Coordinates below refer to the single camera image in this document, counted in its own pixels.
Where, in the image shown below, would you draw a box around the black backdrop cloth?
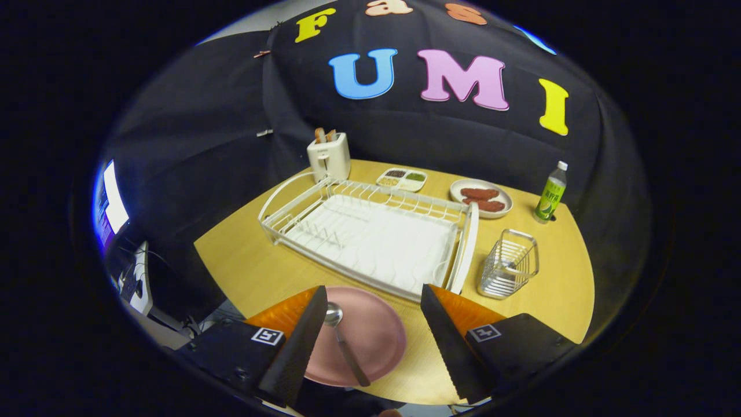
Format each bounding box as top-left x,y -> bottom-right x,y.
101,0 -> 652,325

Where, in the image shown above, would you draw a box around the white computer case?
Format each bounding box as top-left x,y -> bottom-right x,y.
119,242 -> 154,316

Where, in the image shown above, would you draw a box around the white wire dish rack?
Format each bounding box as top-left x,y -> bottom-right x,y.
258,172 -> 480,303

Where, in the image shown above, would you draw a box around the pink plate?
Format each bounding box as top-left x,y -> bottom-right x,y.
304,286 -> 407,387

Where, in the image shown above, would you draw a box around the metal wire basket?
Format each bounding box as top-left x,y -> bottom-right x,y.
478,229 -> 540,299

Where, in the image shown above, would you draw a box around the white divided condiment dish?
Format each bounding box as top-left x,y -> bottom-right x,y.
376,168 -> 428,193

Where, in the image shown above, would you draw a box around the white toaster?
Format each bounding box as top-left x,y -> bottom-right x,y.
307,133 -> 351,184

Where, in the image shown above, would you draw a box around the white plate with sausages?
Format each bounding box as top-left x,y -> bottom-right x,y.
449,178 -> 513,220

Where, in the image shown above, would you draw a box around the green label drink bottle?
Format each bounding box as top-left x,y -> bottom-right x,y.
533,161 -> 568,224

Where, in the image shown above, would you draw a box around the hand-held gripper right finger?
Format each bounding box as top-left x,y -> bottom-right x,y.
420,284 -> 579,405

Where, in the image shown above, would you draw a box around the wooden-handled metal spoon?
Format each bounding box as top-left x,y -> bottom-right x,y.
324,302 -> 371,387

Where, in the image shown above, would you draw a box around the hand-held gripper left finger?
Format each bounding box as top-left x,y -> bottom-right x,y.
177,285 -> 329,408

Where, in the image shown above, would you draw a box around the computer monitor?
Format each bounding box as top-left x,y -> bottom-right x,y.
93,160 -> 130,251

